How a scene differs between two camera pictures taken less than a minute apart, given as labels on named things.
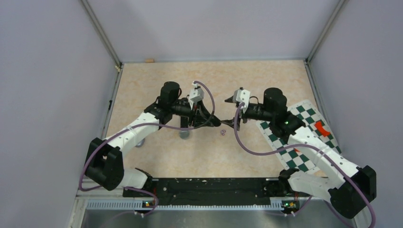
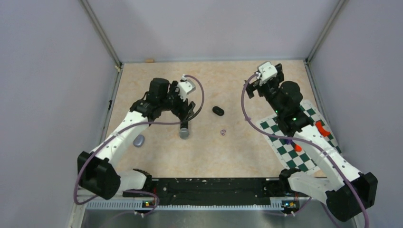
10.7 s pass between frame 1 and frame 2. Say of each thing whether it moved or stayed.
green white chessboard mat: stayed
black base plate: stayed
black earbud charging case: moved
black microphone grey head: stayed
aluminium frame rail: stayed
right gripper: moved
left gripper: moved
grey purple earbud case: stayed
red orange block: stayed
